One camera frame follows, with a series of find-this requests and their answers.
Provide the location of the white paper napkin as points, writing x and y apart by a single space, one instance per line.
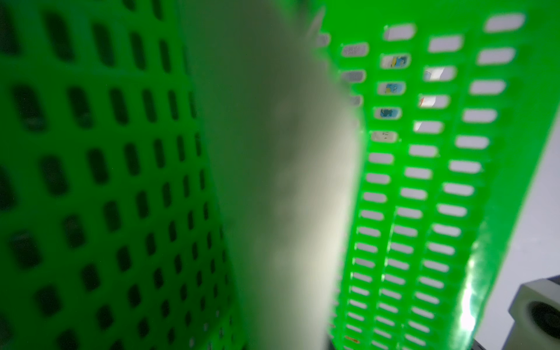
284 152

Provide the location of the green plastic basket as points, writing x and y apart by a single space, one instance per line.
111 231

